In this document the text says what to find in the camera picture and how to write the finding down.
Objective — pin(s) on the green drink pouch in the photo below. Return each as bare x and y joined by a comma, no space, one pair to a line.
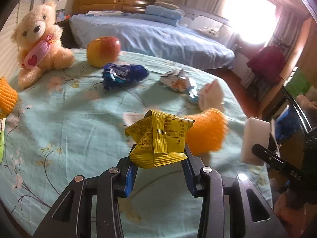
2,138

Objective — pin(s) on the bright window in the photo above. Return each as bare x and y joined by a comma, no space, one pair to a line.
250,14

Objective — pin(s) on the blue snack wrapper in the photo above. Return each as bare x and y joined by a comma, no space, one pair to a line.
123,75

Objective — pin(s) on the dark red coat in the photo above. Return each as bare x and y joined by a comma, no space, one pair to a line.
267,59

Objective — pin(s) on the person's right hand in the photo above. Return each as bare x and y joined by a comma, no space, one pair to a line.
284,210

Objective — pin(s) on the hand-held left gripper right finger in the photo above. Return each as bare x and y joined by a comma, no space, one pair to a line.
190,178

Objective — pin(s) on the brown plush toy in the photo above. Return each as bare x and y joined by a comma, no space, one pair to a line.
307,99

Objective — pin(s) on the small patterned pillow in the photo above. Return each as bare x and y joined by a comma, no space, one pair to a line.
166,4

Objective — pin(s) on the small picture frame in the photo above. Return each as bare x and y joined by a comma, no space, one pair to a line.
60,14

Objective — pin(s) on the small blue plastic toy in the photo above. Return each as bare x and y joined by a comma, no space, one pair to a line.
192,96

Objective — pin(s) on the cream slatted wardrobe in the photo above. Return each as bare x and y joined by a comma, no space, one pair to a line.
10,54

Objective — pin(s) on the folded blue quilt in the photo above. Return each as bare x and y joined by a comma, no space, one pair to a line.
163,12

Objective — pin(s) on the flat printed white pillow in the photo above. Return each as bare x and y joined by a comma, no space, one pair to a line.
104,13

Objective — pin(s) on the yellow snack wrapper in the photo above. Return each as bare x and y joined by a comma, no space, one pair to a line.
158,138

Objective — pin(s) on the grey bed guard rail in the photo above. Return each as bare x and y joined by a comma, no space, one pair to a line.
210,21

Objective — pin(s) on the dark wooden nightstand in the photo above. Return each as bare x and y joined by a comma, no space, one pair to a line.
69,34

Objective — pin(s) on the cream teddy bear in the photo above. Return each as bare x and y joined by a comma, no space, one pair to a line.
37,29

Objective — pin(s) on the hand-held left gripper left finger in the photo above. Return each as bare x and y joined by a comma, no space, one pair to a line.
129,181

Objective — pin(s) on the green box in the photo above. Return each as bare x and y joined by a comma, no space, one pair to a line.
297,81

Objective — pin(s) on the wooden headboard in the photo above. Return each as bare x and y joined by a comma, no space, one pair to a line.
99,1

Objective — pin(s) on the black cabinet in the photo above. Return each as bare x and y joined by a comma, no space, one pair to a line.
297,114

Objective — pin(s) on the silver snack wrapper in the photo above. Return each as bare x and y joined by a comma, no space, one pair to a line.
177,81

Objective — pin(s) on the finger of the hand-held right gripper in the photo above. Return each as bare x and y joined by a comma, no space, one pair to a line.
275,161

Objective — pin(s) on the red yellow apple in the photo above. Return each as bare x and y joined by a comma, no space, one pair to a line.
102,52

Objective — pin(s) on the bed with blue sheet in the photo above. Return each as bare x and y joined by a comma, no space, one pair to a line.
153,37

